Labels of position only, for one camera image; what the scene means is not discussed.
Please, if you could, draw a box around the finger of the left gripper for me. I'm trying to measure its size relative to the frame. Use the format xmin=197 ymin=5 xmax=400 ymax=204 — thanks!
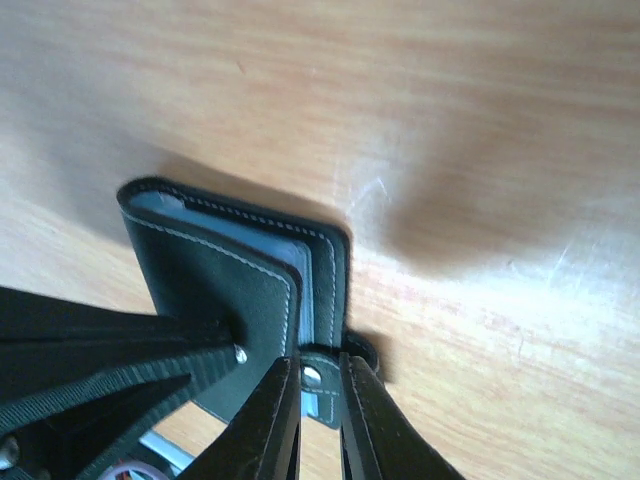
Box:
xmin=1 ymin=343 xmax=237 ymax=479
xmin=1 ymin=287 xmax=234 ymax=350

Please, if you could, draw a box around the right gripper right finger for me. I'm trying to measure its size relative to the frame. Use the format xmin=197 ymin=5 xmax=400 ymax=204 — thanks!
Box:
xmin=340 ymin=353 xmax=464 ymax=480

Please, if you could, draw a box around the black leather card holder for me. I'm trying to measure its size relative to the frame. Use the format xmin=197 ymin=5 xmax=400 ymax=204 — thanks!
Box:
xmin=117 ymin=177 xmax=380 ymax=429

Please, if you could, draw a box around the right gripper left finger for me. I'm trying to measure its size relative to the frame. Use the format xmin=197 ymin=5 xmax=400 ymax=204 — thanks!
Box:
xmin=179 ymin=357 xmax=301 ymax=480

